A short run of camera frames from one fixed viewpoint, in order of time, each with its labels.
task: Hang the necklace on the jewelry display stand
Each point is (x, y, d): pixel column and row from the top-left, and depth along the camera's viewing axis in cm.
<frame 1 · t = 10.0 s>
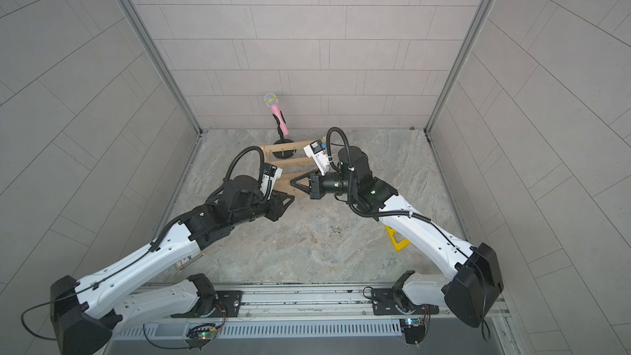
left hand: (295, 197, 72), fingers open
right hand: (293, 186, 65), fingers closed
wooden jewelry display stand: (291, 157, 108), on the table
pink toy microphone: (271, 100, 93), point 26 cm above the table
black microphone stand: (284, 141, 108), point 5 cm above the table
silver chain necklace: (336, 229, 88), on the table

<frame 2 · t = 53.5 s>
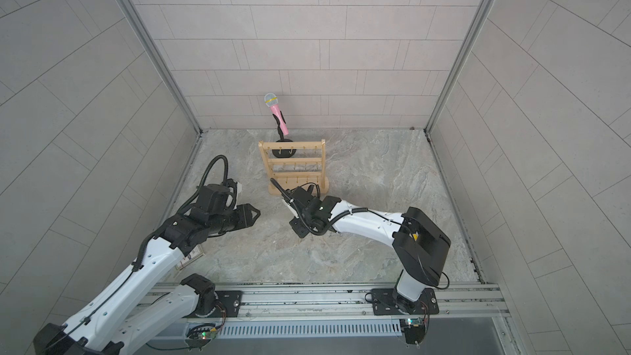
left hand: (261, 212, 76), fingers open
right hand: (297, 224, 82), fingers closed
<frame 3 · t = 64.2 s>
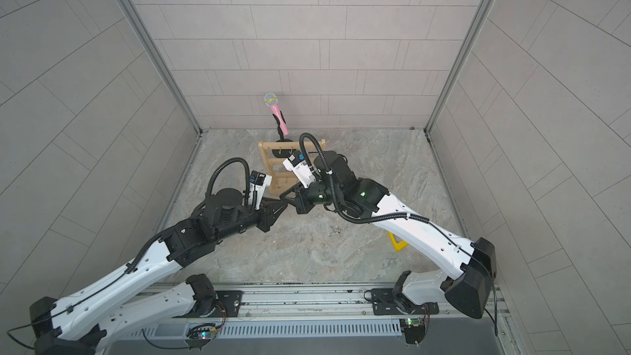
left hand: (289, 205, 68), fingers closed
right hand: (282, 200, 63), fingers closed
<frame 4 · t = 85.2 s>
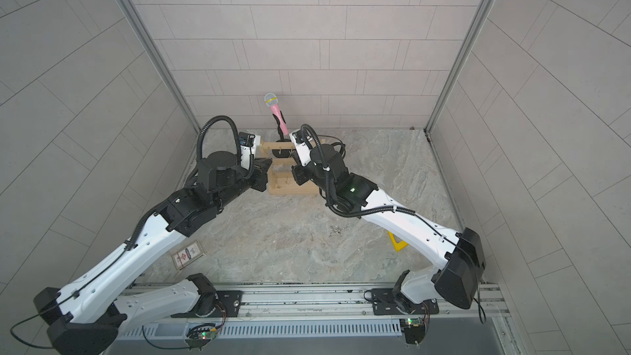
left hand: (276, 159, 68), fingers closed
right hand: (291, 154, 70), fingers closed
small printed card: (191, 256, 80), point 2 cm above the table
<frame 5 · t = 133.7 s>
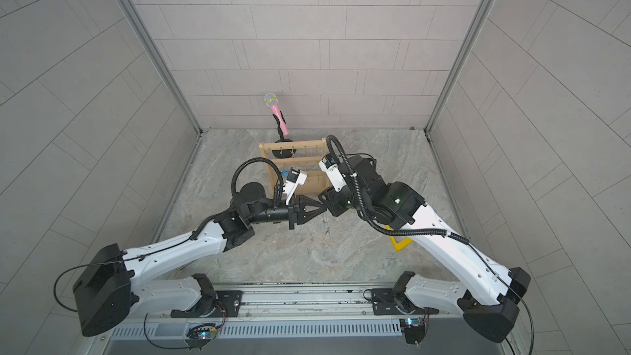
left hand: (325, 212, 63), fingers closed
right hand: (322, 196, 66), fingers open
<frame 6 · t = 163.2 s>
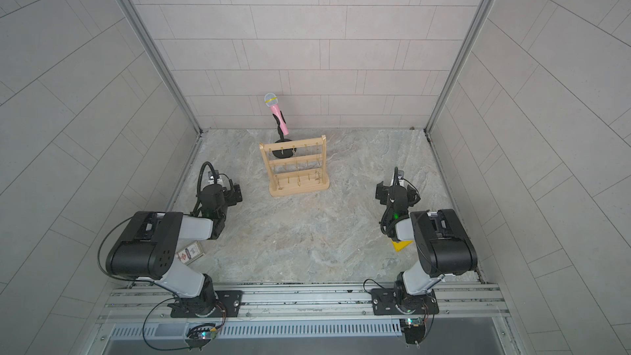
left hand: (228, 182, 95), fingers open
right hand: (394, 180, 95), fingers open
